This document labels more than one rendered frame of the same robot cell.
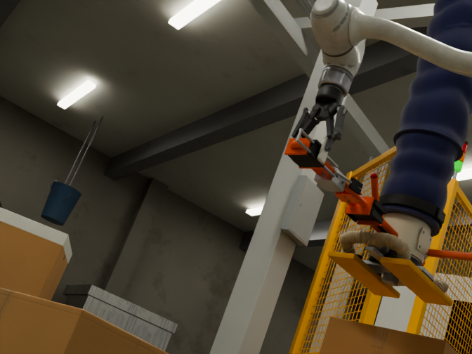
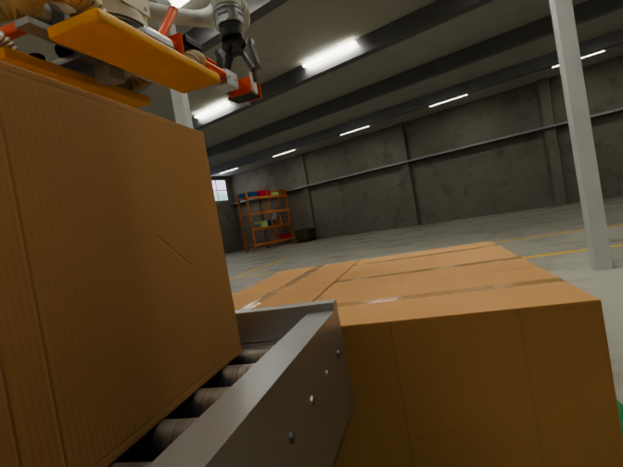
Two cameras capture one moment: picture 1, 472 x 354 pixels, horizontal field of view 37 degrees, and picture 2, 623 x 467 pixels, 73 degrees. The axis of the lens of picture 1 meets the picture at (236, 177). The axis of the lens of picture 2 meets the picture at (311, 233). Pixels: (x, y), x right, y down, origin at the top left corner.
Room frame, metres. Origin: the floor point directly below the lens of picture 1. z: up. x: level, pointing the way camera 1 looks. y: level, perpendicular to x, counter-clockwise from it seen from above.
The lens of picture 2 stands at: (3.07, -0.66, 0.76)
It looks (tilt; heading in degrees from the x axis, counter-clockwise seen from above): 1 degrees down; 153
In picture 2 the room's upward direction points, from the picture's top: 10 degrees counter-clockwise
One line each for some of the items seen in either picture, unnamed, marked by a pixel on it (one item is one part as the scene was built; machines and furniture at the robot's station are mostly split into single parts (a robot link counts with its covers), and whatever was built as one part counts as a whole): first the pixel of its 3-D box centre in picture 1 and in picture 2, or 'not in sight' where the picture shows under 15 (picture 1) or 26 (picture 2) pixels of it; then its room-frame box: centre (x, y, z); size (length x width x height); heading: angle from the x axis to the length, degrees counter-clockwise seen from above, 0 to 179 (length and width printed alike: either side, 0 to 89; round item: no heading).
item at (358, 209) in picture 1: (365, 211); (178, 55); (2.02, -0.41, 1.22); 0.10 x 0.08 x 0.06; 45
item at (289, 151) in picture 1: (305, 153); (246, 90); (1.78, -0.15, 1.22); 0.08 x 0.07 x 0.05; 135
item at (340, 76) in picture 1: (334, 83); (229, 18); (1.78, -0.17, 1.46); 0.09 x 0.09 x 0.06
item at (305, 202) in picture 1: (303, 211); not in sight; (3.33, -0.37, 1.62); 0.20 x 0.05 x 0.30; 138
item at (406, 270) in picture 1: (418, 277); (70, 80); (2.13, -0.65, 1.12); 0.34 x 0.10 x 0.05; 135
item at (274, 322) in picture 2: not in sight; (171, 334); (2.16, -0.55, 0.58); 0.70 x 0.03 x 0.06; 48
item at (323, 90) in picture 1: (326, 105); (233, 41); (1.78, -0.17, 1.38); 0.08 x 0.07 x 0.09; 44
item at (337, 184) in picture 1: (330, 179); (222, 81); (1.87, -0.25, 1.22); 0.07 x 0.07 x 0.04; 45
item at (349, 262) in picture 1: (366, 271); (148, 52); (2.26, -0.52, 1.12); 0.34 x 0.10 x 0.05; 135
